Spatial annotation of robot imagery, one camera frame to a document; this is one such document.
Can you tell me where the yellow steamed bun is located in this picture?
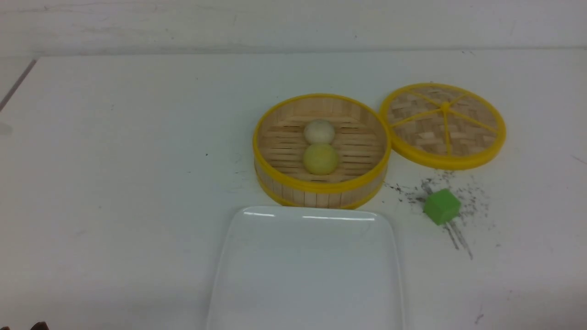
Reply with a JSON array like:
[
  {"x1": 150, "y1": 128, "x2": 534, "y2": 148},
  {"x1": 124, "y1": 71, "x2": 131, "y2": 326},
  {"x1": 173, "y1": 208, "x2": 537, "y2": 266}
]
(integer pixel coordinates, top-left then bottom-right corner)
[{"x1": 302, "y1": 143, "x2": 339, "y2": 175}]

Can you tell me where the white steamed bun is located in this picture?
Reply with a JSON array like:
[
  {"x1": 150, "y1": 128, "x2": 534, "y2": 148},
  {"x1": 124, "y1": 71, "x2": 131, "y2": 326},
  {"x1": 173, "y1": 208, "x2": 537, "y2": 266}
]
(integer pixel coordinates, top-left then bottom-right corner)
[{"x1": 304, "y1": 119, "x2": 336, "y2": 144}]

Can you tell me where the white rectangular plate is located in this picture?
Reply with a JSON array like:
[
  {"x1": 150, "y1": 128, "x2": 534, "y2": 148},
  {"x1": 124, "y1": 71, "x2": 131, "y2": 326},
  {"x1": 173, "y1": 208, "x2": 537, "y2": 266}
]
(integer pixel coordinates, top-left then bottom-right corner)
[{"x1": 206, "y1": 205, "x2": 407, "y2": 330}]

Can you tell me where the bamboo steamer basket yellow rim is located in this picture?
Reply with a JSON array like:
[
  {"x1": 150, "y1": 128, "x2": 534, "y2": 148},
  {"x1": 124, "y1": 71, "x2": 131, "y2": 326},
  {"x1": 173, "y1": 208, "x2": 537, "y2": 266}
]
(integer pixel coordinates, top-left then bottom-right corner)
[{"x1": 252, "y1": 93, "x2": 392, "y2": 209}]

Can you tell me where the woven bamboo steamer lid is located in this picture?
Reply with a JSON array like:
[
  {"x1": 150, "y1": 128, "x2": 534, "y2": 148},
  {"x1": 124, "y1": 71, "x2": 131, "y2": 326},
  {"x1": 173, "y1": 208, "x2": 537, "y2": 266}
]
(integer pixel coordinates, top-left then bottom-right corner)
[{"x1": 379, "y1": 82, "x2": 507, "y2": 171}]

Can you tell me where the green foam cube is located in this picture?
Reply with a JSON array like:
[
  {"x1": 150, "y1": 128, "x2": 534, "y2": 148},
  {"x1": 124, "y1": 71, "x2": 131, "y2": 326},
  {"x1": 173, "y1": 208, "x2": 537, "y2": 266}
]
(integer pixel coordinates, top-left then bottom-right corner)
[{"x1": 423, "y1": 189, "x2": 462, "y2": 226}]

